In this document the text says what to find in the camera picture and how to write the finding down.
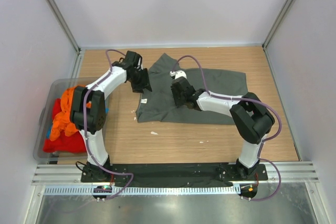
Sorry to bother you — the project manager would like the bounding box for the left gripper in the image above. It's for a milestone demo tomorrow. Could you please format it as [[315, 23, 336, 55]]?
[[129, 68, 152, 94]]

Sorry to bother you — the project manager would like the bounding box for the grey t shirt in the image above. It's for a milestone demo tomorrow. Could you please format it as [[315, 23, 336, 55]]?
[[136, 54, 248, 125]]

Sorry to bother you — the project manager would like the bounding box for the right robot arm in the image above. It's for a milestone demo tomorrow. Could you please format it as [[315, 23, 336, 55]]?
[[171, 77, 275, 180]]

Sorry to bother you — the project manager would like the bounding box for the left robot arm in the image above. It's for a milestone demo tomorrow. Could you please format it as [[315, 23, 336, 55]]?
[[70, 51, 152, 182]]

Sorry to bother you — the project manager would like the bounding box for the blue t shirt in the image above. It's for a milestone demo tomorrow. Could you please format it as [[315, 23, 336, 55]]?
[[46, 108, 109, 139]]

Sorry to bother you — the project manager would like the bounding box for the clear plastic bin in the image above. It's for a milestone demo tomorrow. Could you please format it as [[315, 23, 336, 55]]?
[[33, 77, 97, 164]]

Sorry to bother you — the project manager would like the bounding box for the orange t shirt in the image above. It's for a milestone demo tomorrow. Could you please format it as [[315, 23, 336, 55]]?
[[49, 86, 78, 141]]

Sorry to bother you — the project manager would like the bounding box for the red t shirt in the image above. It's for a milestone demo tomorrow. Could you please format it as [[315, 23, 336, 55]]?
[[43, 102, 86, 154]]

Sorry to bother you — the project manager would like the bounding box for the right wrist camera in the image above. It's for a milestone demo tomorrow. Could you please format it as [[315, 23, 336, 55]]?
[[169, 70, 187, 80]]

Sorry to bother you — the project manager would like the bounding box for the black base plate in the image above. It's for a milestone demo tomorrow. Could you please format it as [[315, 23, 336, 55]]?
[[80, 162, 268, 187]]

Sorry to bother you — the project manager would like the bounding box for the slotted cable duct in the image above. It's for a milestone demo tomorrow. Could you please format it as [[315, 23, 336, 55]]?
[[44, 184, 240, 196]]

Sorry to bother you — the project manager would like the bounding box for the left aluminium frame post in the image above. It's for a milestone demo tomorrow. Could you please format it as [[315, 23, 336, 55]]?
[[45, 0, 80, 54]]

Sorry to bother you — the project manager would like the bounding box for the aluminium frame post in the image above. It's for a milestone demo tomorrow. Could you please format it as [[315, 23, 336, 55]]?
[[262, 0, 295, 51], [45, 0, 80, 54]]

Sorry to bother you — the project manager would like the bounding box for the aluminium rail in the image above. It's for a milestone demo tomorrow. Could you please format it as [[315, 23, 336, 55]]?
[[32, 161, 319, 185]]

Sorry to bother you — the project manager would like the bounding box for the right aluminium frame post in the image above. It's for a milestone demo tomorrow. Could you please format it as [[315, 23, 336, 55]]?
[[262, 0, 295, 51]]

